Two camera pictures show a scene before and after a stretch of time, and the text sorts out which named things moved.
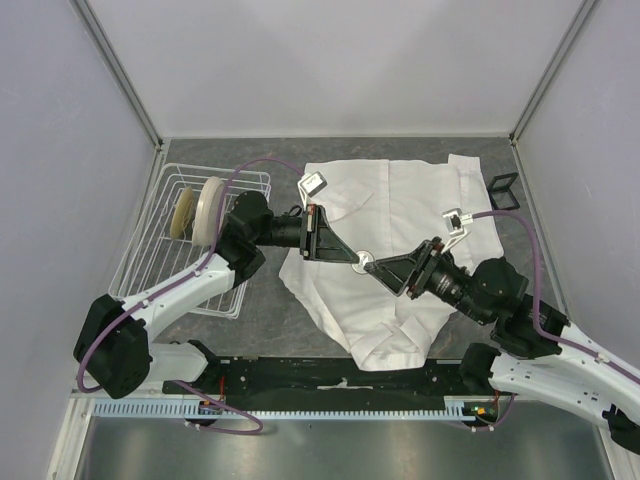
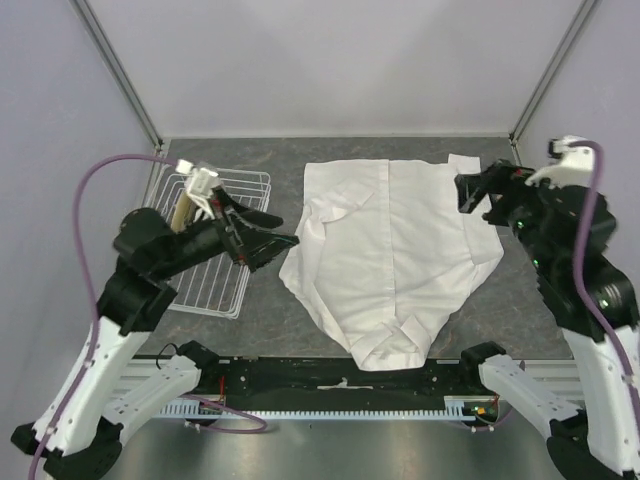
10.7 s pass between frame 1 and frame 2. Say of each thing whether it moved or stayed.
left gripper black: moved
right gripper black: moved
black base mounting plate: stayed
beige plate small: stayed
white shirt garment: stayed
